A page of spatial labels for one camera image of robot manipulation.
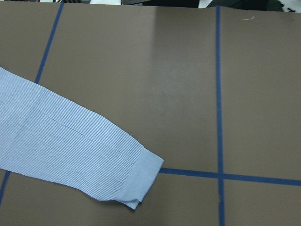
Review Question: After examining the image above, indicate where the light blue striped shirt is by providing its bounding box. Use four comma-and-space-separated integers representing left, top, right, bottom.
0, 69, 164, 209

